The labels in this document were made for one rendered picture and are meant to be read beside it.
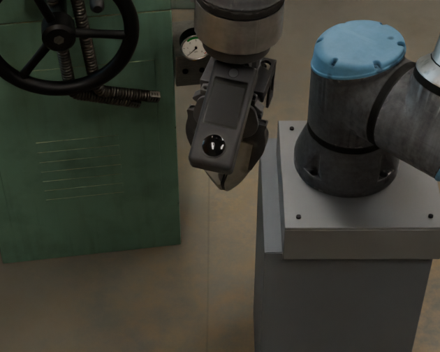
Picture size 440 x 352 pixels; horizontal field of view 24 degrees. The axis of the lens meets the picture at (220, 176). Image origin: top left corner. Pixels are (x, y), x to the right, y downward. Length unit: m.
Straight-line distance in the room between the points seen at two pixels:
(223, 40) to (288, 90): 1.97
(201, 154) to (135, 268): 1.49
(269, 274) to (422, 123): 0.44
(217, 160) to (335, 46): 0.68
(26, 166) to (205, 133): 1.31
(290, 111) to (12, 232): 0.90
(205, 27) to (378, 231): 0.82
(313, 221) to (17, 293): 0.97
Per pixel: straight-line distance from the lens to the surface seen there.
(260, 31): 1.01
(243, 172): 1.14
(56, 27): 1.83
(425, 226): 1.76
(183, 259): 2.51
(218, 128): 1.03
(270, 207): 1.87
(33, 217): 2.43
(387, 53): 1.65
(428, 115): 1.59
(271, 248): 1.81
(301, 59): 3.09
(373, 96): 1.64
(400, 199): 1.80
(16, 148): 2.27
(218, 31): 1.01
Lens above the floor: 1.91
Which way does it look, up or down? 45 degrees down
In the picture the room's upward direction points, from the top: straight up
